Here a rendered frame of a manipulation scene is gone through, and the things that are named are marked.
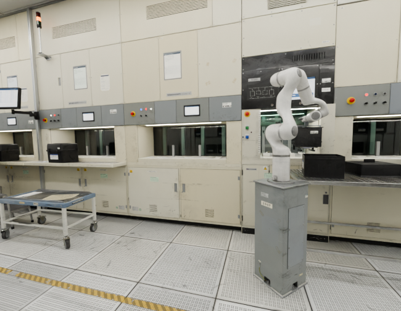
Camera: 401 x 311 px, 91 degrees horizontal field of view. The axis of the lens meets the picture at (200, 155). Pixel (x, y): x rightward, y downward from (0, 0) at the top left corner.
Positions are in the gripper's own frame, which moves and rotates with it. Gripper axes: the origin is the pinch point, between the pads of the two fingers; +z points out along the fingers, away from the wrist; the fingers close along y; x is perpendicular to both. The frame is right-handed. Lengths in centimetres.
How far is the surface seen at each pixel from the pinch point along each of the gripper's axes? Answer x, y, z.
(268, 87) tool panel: 36, -34, 15
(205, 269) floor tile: -126, -83, -59
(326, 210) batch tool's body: -91, 24, 16
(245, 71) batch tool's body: 54, -57, 14
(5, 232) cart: -120, -313, -67
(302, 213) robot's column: -71, -12, -59
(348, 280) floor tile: -125, 24, -42
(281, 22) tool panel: 99, -23, 15
